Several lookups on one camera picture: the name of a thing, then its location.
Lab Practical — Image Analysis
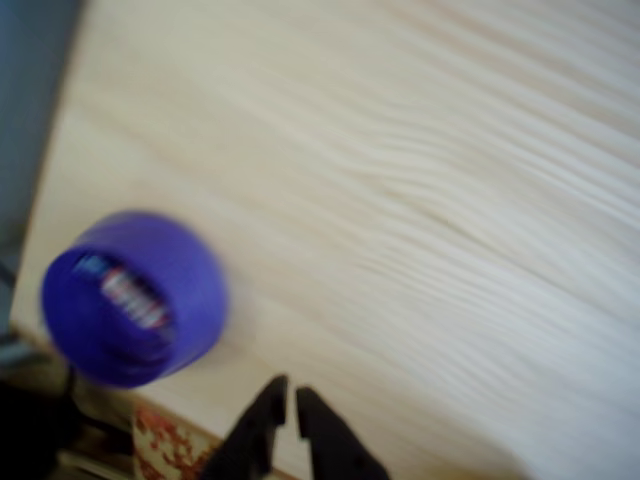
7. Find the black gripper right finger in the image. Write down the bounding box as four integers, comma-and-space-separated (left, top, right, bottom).
295, 385, 391, 480

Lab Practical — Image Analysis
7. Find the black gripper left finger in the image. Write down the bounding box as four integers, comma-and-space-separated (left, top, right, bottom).
202, 374, 290, 480

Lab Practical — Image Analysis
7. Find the pink white candy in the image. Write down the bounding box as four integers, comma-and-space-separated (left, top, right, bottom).
74, 254, 179, 341

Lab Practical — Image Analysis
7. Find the floral patterned cloth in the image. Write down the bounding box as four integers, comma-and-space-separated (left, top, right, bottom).
132, 404, 221, 480

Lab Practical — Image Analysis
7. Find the purple plastic bowl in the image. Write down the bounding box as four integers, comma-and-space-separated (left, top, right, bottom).
39, 209, 230, 390

